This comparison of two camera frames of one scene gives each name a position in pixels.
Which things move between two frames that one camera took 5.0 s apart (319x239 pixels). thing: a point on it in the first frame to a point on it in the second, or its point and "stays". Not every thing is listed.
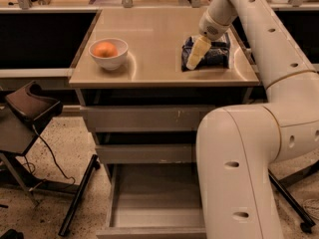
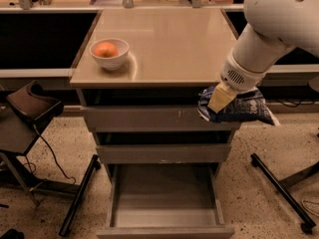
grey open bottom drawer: x=155 y=201 stays
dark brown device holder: x=33 y=104 stays
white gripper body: x=210 y=27 to x=239 y=77
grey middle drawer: x=148 y=153 stays
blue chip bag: x=216 y=58 to x=246 y=107
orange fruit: x=105 y=49 stays
